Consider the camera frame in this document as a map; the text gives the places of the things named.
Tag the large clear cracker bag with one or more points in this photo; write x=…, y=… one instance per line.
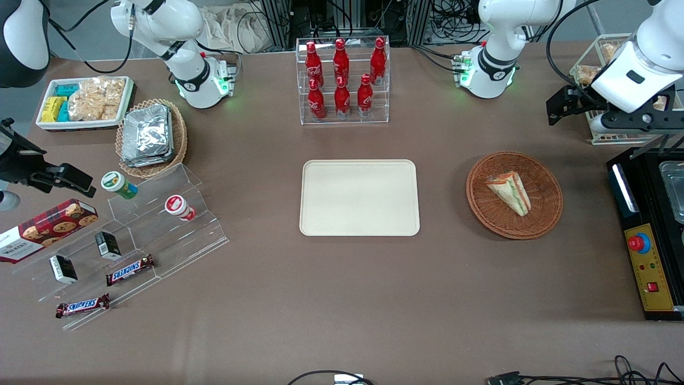
x=96, y=99

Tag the round brown wicker basket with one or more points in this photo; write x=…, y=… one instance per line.
x=491, y=214

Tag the small black box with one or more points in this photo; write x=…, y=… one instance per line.
x=108, y=246
x=63, y=269

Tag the clear acrylic stepped display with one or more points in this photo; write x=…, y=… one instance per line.
x=176, y=246

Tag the green lidded cup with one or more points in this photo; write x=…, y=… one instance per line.
x=116, y=183

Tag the aluminium frame profile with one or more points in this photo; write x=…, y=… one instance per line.
x=418, y=21
x=277, y=24

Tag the red tartan cookie box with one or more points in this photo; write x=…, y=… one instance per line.
x=48, y=230

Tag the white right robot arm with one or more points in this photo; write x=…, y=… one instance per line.
x=176, y=21

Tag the red lidded cup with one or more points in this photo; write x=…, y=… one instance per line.
x=177, y=206

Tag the yellow snack pack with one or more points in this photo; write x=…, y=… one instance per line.
x=52, y=109

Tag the triangular sandwich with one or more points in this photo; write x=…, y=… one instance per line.
x=510, y=192

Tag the silver foil package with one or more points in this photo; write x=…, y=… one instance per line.
x=148, y=131
x=147, y=160

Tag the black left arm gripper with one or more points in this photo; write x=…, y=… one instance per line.
x=579, y=100

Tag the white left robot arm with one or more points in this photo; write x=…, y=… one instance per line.
x=497, y=32

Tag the clear acrylic bottle rack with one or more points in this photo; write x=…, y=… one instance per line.
x=352, y=120

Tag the white rectangular snack tray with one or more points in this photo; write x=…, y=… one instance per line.
x=80, y=125

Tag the Snickers chocolate bar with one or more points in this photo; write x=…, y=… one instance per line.
x=130, y=270
x=83, y=306

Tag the clear plastic container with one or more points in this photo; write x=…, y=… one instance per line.
x=674, y=192

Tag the oval brown wicker basket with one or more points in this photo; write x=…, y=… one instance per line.
x=179, y=139

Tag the clear bag of crackers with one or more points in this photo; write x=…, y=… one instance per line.
x=661, y=102
x=588, y=75
x=610, y=52

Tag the red cola bottle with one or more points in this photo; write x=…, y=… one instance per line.
x=341, y=61
x=365, y=99
x=342, y=101
x=316, y=104
x=313, y=64
x=378, y=61

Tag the red emergency stop button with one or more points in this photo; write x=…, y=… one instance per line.
x=637, y=243

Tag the beige rectangular tray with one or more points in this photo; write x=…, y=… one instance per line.
x=359, y=198

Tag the white cloth bag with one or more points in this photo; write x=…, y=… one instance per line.
x=235, y=29

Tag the black machine with yellow panel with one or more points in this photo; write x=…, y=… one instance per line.
x=649, y=289

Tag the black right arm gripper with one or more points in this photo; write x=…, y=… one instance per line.
x=16, y=159

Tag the teal snack pack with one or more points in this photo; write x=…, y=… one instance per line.
x=68, y=90
x=63, y=112

